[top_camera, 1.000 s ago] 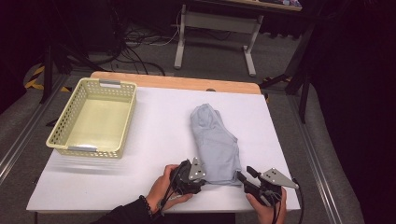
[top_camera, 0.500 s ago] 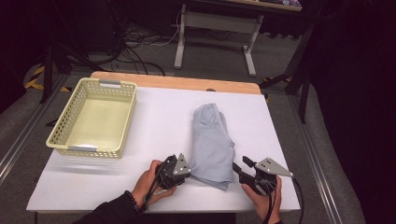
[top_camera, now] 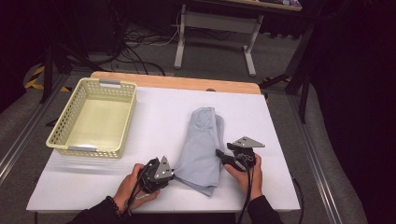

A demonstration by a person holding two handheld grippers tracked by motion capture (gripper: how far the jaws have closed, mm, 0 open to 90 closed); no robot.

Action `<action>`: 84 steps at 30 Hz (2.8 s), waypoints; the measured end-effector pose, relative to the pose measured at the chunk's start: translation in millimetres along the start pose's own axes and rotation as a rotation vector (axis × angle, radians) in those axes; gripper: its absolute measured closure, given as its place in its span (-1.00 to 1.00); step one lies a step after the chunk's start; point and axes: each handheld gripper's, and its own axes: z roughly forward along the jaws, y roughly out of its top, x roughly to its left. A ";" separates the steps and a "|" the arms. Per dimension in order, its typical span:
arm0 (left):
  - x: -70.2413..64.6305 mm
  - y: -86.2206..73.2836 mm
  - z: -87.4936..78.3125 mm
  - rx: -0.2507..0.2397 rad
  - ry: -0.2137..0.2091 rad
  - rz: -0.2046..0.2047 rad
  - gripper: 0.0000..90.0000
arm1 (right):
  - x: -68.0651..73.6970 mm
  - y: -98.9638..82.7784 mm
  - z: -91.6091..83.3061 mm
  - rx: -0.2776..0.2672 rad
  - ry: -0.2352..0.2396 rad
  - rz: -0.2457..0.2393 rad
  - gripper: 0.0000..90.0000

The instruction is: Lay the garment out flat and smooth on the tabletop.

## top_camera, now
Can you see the black tripod stand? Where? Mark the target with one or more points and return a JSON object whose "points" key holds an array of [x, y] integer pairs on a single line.
{"points": [[48, 74]]}

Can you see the blue pink patterned object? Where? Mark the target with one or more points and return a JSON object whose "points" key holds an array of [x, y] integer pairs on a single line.
{"points": [[292, 3]]}

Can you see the aluminium floor rail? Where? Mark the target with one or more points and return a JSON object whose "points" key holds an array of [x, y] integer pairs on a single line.
{"points": [[314, 161], [25, 140]]}

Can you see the light blue garment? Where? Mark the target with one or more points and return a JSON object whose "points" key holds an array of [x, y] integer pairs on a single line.
{"points": [[199, 155]]}

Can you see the black metal stand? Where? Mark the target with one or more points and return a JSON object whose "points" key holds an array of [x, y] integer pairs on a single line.
{"points": [[303, 102]]}

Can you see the desk with white legs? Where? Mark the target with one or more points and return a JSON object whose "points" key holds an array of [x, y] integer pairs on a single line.
{"points": [[218, 23]]}

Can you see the yellow perforated plastic basket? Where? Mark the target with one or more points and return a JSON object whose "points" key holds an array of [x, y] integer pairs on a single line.
{"points": [[99, 124]]}

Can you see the person's left hand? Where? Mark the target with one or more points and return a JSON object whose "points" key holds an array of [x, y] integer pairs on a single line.
{"points": [[126, 193]]}

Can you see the white table cover sheet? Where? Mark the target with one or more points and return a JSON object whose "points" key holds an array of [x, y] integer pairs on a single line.
{"points": [[155, 124]]}

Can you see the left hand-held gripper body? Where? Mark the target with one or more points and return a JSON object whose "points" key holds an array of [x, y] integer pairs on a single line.
{"points": [[163, 171]]}

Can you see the person's right hand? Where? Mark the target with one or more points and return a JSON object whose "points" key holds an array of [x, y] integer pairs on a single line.
{"points": [[253, 183]]}

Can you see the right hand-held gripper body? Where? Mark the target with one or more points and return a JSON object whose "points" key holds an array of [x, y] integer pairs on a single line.
{"points": [[247, 142]]}

